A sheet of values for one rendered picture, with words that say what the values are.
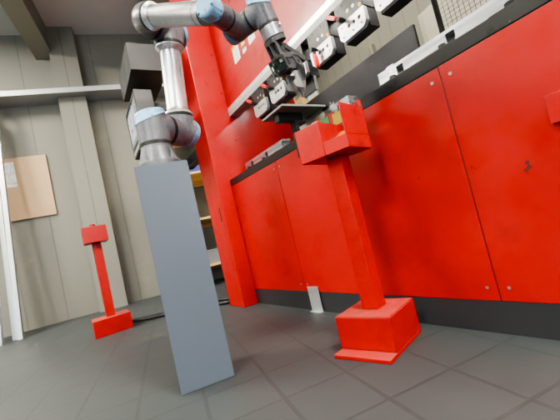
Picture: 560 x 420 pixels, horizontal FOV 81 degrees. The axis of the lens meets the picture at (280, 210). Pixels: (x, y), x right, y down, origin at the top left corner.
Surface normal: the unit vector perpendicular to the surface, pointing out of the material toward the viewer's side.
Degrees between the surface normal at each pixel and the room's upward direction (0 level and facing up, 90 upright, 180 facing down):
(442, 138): 90
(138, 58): 90
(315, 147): 90
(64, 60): 90
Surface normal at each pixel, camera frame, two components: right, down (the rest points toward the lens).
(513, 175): -0.82, 0.16
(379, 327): -0.66, 0.11
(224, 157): 0.53, -0.18
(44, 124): 0.32, -0.14
